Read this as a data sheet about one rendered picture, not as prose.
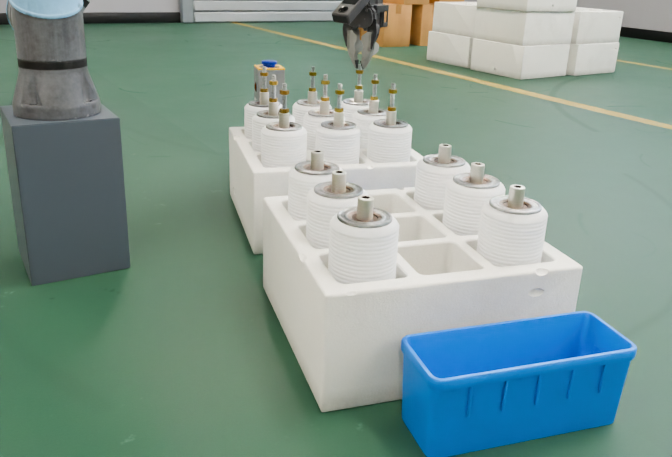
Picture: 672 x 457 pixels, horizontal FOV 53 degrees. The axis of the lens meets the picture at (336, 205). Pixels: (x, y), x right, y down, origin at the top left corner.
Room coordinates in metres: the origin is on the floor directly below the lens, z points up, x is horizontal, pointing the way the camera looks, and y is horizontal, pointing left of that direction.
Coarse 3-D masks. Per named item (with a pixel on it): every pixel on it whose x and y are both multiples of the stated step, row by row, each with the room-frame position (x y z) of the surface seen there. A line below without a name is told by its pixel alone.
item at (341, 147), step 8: (320, 128) 1.39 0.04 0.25; (320, 136) 1.38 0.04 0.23; (328, 136) 1.37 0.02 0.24; (336, 136) 1.37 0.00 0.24; (344, 136) 1.37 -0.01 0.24; (352, 136) 1.38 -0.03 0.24; (320, 144) 1.38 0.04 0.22; (328, 144) 1.37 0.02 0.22; (336, 144) 1.37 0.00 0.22; (344, 144) 1.37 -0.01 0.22; (352, 144) 1.38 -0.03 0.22; (328, 152) 1.37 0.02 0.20; (336, 152) 1.37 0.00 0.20; (344, 152) 1.37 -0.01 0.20; (352, 152) 1.38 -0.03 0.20; (328, 160) 1.37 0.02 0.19; (336, 160) 1.37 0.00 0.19; (344, 160) 1.37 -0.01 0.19; (352, 160) 1.38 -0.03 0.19
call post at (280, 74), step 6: (258, 72) 1.74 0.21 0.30; (270, 72) 1.75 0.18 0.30; (276, 72) 1.75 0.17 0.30; (282, 72) 1.76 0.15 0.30; (258, 78) 1.74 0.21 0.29; (270, 78) 1.75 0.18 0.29; (276, 78) 1.75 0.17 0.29; (282, 78) 1.76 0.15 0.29; (258, 84) 1.74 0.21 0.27; (258, 90) 1.74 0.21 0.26; (270, 90) 1.75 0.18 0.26; (276, 90) 1.75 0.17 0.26; (258, 96) 1.74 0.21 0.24; (270, 96) 1.75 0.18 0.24; (276, 96) 1.75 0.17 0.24
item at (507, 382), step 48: (432, 336) 0.79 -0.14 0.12; (480, 336) 0.81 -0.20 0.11; (528, 336) 0.84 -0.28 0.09; (576, 336) 0.86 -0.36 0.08; (624, 336) 0.80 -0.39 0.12; (432, 384) 0.68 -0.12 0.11; (480, 384) 0.70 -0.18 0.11; (528, 384) 0.72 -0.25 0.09; (576, 384) 0.75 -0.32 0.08; (432, 432) 0.69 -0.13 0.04; (480, 432) 0.71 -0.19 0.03; (528, 432) 0.73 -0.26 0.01
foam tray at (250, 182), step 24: (240, 144) 1.49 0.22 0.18; (240, 168) 1.46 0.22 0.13; (264, 168) 1.31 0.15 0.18; (288, 168) 1.32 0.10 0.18; (360, 168) 1.35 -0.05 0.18; (384, 168) 1.36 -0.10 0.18; (408, 168) 1.38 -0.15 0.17; (240, 192) 1.46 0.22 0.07; (264, 192) 1.29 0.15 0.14; (240, 216) 1.47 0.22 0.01
